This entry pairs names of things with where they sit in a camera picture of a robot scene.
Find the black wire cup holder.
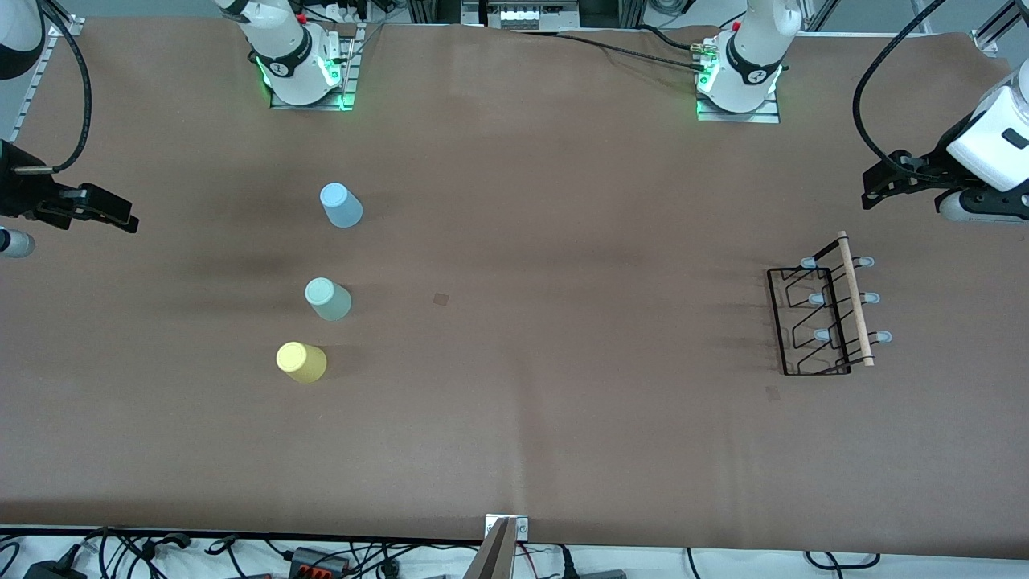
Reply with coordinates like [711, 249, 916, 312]
[767, 231, 893, 377]

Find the pale green plastic cup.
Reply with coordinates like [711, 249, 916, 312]
[305, 277, 353, 322]

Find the light blue plastic cup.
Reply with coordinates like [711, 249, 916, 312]
[320, 183, 363, 229]

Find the yellow plastic cup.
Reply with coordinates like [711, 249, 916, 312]
[276, 342, 328, 384]

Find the white power strip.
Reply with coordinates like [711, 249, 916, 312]
[304, 0, 379, 25]

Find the brown table cover sheet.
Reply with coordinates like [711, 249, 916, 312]
[0, 18, 1029, 560]

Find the black orange connector box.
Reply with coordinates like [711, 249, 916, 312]
[288, 547, 352, 577]

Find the grey control box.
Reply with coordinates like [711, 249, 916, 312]
[461, 0, 581, 31]

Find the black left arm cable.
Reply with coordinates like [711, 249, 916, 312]
[852, 0, 965, 182]

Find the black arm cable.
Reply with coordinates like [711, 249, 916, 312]
[852, 0, 965, 182]
[12, 0, 93, 174]

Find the aluminium frame rail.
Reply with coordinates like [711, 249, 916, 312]
[12, 16, 85, 142]

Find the aluminium frame profile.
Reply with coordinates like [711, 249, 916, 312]
[971, 0, 1029, 54]

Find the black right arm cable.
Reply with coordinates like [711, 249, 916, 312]
[12, 0, 93, 174]

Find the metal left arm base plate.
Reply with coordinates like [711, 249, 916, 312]
[696, 80, 781, 124]

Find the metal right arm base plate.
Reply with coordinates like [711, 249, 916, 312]
[269, 24, 359, 111]

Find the black base supply cable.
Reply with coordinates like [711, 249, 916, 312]
[555, 31, 712, 73]

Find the black floor cable loop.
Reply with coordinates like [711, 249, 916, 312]
[804, 551, 881, 570]

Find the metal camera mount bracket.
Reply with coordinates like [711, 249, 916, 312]
[465, 515, 531, 579]

